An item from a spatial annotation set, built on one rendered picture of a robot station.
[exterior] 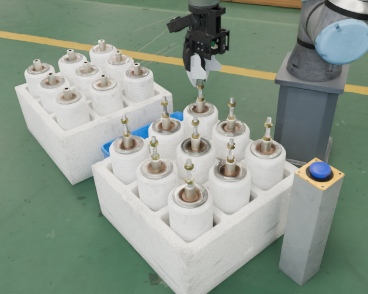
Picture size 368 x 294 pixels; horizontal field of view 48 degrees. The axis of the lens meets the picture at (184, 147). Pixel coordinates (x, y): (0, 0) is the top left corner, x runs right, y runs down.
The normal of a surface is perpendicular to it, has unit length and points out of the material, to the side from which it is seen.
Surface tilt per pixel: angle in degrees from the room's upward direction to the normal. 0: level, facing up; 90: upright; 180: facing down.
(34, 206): 0
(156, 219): 0
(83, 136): 90
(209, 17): 90
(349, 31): 97
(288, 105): 90
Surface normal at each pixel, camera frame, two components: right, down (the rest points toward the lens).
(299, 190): -0.77, 0.41
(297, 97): -0.38, 0.58
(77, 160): 0.59, 0.48
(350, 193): -0.04, -0.79
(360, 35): -0.04, 0.71
